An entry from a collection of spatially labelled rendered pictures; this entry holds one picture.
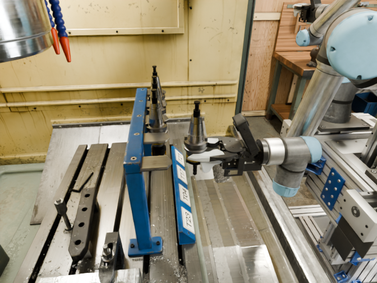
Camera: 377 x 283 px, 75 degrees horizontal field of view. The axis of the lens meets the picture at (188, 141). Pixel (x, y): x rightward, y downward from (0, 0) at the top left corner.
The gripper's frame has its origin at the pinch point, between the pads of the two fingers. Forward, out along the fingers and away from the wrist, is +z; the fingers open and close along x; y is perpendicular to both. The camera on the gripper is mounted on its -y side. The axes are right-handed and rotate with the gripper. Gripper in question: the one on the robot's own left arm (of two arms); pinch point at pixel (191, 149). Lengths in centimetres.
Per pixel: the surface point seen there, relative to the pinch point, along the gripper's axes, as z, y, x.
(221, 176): -24, 53, 50
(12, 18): 20.9, -33.2, -25.3
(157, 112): 8.5, -7.0, 7.9
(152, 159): 9.9, -1.7, -6.0
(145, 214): 12.7, 14.3, -8.4
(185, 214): 1.0, 25.3, 0.5
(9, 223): 83, 63, 35
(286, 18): -133, -8, 234
